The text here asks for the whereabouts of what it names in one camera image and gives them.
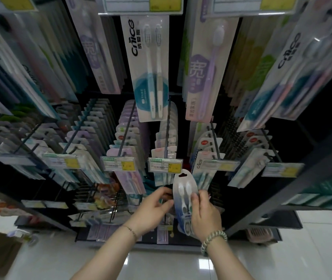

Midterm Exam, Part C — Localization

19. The person's right hand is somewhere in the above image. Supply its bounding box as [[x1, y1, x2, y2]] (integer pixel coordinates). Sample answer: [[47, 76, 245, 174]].
[[190, 190, 226, 242]]

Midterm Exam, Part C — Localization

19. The person's left hand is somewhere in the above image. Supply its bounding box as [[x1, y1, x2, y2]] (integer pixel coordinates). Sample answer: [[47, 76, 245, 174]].
[[124, 186, 175, 239]]

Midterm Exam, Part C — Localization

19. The small twin toothbrush blister pack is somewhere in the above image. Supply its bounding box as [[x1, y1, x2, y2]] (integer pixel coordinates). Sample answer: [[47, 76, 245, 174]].
[[172, 169, 201, 235]]

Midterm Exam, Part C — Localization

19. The person's right forearm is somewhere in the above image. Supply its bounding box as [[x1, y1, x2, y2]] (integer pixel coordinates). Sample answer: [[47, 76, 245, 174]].
[[202, 231, 256, 280]]

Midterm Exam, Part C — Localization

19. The person's left forearm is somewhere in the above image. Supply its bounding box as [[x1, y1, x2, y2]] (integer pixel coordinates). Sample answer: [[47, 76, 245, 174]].
[[71, 226, 139, 280]]

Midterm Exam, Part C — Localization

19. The small green-edged price tag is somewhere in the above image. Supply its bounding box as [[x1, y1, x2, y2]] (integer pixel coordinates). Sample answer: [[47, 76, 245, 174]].
[[261, 162, 305, 178], [202, 159, 240, 172], [148, 157, 183, 173], [42, 154, 81, 170], [101, 156, 139, 172], [21, 200, 69, 210]]

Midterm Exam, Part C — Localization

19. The row of red-dot toothbrush packs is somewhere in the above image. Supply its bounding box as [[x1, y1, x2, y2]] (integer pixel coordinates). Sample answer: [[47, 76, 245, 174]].
[[189, 122, 225, 190]]

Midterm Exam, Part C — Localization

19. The row of orange-print hanging packs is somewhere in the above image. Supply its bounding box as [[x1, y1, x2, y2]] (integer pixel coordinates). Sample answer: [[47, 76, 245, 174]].
[[67, 184, 133, 228]]

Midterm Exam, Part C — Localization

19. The row of small clear toothbrush packs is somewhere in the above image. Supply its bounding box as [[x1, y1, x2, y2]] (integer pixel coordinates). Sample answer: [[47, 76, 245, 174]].
[[227, 134, 275, 189], [22, 122, 80, 185], [0, 118, 47, 180]]

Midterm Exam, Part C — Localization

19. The row of small white toothbrush packs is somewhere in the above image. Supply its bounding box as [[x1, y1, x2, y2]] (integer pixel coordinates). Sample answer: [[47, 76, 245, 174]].
[[151, 101, 179, 185]]

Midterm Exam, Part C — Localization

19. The pink plastic basket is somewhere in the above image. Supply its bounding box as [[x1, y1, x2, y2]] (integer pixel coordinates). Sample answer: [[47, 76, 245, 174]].
[[246, 227, 274, 245]]

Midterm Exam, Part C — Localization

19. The row of small purple toothbrush packs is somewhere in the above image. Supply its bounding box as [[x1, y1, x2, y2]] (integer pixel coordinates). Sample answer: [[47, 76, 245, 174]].
[[109, 100, 150, 199]]

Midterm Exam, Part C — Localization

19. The black display rack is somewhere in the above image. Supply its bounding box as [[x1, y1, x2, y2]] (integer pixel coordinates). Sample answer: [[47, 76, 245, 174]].
[[0, 0, 332, 251]]

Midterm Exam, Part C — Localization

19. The row of small grey toothbrush packs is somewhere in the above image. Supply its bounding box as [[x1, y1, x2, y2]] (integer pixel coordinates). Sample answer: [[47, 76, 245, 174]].
[[63, 98, 117, 185]]

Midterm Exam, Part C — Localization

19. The row of teal toothpaste boxes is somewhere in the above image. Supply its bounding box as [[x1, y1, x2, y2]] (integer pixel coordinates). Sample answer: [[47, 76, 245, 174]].
[[282, 171, 332, 208]]

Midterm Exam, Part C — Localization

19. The row of lilac single toothbrush packs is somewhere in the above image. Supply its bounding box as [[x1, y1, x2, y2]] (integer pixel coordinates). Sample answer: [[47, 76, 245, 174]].
[[178, 14, 240, 122]]

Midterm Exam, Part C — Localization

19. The row of white-teal twin toothbrush packs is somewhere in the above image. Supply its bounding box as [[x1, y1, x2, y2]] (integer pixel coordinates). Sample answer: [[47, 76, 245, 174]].
[[121, 15, 170, 123]]

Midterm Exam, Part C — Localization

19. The row of green toothbrush packs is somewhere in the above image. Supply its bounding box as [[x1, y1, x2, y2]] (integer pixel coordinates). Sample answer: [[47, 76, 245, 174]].
[[223, 17, 274, 115]]

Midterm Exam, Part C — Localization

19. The row of large pastel toothbrush packs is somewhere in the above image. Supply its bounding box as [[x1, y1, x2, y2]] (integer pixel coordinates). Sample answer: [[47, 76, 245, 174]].
[[237, 0, 332, 132]]

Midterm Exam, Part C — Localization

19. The row of purple-label toothbrush packs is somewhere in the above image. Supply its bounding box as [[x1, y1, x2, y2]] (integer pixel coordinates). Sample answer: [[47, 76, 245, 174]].
[[65, 0, 128, 95]]

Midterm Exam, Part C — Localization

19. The row of teal toothbrush packs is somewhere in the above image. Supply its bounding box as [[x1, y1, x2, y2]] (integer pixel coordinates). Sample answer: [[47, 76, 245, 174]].
[[35, 10, 80, 101]]

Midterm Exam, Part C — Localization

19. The white and yellow price tag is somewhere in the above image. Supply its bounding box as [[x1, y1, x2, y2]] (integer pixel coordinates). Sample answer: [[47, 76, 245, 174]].
[[0, 0, 39, 12], [205, 0, 302, 18], [98, 0, 184, 16]]

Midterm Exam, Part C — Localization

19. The row of grey-blue toothbrush packs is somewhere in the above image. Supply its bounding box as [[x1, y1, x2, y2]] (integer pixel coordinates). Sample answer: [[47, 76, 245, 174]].
[[0, 13, 60, 120]]

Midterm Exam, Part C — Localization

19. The pale beaded bracelet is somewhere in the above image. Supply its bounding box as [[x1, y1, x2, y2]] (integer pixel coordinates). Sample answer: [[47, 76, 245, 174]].
[[200, 230, 228, 256]]

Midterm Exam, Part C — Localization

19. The thin chain bracelet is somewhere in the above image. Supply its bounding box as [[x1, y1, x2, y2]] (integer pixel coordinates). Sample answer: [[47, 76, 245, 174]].
[[121, 225, 138, 242]]

